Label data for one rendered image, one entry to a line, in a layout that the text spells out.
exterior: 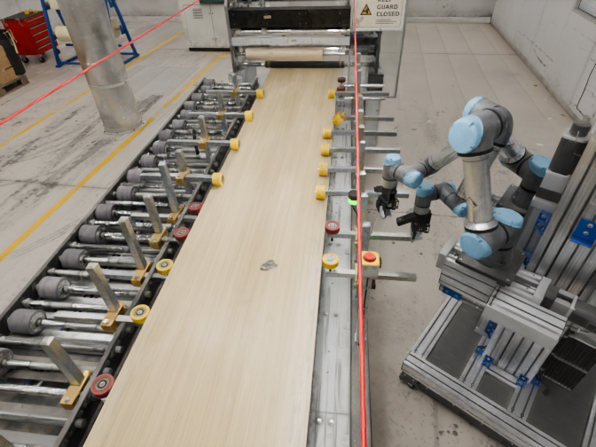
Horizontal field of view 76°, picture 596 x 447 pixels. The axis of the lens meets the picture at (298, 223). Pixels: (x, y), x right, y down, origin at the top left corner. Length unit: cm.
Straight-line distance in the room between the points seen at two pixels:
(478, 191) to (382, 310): 153
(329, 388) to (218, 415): 53
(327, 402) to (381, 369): 87
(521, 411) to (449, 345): 46
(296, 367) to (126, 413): 60
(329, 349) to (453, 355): 86
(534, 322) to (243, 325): 114
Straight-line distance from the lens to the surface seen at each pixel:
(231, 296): 174
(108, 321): 188
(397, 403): 249
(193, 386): 153
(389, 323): 277
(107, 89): 546
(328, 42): 419
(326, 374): 181
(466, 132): 141
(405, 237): 208
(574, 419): 253
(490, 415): 233
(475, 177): 148
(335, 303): 203
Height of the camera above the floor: 221
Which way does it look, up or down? 40 degrees down
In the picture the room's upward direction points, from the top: 3 degrees counter-clockwise
